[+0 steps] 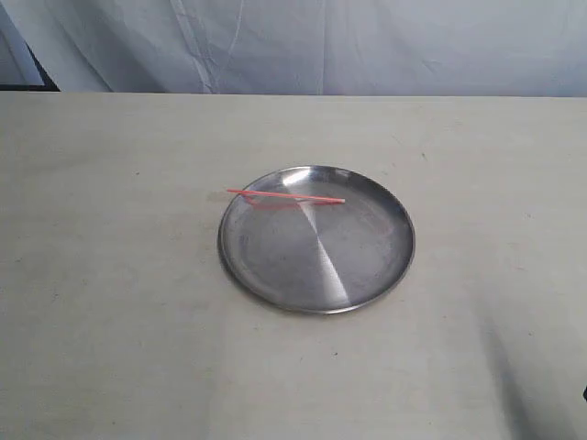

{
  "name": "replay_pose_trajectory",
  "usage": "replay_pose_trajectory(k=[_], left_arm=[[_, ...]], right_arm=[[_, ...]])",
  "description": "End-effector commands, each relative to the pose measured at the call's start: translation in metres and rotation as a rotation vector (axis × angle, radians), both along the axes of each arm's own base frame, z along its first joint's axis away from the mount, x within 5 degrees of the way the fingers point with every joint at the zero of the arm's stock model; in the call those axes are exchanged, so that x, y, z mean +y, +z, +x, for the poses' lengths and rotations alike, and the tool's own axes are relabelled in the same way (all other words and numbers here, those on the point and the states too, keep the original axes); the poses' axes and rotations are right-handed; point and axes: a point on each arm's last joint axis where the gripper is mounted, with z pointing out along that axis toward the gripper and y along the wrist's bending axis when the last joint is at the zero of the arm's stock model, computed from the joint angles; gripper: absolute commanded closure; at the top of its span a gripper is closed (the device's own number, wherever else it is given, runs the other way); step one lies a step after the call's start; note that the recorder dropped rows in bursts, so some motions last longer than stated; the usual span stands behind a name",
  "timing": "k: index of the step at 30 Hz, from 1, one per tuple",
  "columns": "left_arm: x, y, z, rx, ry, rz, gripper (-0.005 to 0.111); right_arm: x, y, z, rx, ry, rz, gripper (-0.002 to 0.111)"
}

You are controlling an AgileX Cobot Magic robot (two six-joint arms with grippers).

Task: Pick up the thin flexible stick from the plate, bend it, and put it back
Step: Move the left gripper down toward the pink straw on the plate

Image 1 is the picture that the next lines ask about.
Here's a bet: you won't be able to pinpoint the round stainless steel plate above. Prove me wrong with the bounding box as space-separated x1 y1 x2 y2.
217 165 415 314

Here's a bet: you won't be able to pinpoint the white backdrop cloth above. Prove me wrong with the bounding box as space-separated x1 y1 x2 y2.
3 1 586 97

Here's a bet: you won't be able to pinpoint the black frame at backdrop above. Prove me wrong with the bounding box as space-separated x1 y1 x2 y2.
0 4 61 93

